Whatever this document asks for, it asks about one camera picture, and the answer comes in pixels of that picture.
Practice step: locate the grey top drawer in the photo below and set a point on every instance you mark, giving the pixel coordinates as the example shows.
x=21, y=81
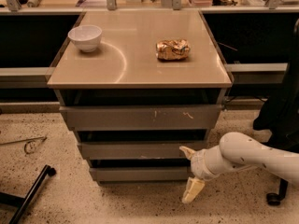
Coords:
x=140, y=117

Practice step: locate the white ceramic bowl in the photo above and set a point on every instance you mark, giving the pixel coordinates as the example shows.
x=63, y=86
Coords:
x=85, y=37

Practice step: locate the grey drawer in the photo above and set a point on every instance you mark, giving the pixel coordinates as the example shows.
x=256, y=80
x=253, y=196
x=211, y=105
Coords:
x=136, y=150
x=140, y=117
x=139, y=174

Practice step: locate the black chair leg left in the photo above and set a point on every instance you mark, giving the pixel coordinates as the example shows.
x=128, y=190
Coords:
x=21, y=203

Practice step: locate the black office chair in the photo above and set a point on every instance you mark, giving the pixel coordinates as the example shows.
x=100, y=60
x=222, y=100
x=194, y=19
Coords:
x=279, y=114

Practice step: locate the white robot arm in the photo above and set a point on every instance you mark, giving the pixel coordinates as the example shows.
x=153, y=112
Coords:
x=236, y=152

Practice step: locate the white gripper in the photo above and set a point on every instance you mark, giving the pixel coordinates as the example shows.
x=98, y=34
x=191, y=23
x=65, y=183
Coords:
x=198, y=165

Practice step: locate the grey drawer cabinet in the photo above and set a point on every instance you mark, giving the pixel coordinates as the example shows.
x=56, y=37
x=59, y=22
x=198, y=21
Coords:
x=124, y=71

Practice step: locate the crumpled gold chip bag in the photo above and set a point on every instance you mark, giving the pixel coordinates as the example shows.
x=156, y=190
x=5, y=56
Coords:
x=174, y=49

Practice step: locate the grey bottom drawer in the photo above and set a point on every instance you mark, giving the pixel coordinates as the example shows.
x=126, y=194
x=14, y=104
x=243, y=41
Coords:
x=139, y=174

